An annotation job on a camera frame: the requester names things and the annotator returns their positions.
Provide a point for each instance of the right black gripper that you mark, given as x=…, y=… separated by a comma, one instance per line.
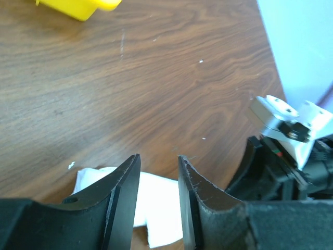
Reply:
x=268, y=173

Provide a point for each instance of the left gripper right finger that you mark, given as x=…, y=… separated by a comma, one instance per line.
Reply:
x=212, y=219

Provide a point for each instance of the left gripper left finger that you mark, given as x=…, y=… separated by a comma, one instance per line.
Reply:
x=101, y=216

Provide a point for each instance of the white cloth napkin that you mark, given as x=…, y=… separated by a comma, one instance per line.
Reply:
x=158, y=209

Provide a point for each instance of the yellow plastic tray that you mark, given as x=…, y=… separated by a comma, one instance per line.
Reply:
x=80, y=9

